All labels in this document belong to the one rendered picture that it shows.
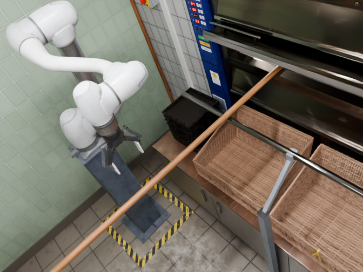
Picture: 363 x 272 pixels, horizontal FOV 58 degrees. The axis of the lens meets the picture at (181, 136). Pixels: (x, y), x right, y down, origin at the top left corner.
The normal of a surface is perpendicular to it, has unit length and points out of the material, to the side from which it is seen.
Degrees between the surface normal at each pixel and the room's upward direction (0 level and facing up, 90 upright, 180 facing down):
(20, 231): 90
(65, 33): 103
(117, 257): 0
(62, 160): 90
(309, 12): 70
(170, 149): 0
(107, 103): 86
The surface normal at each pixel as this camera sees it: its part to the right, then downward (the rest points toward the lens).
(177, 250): -0.27, -0.64
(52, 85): 0.64, 0.44
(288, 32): -0.77, 0.37
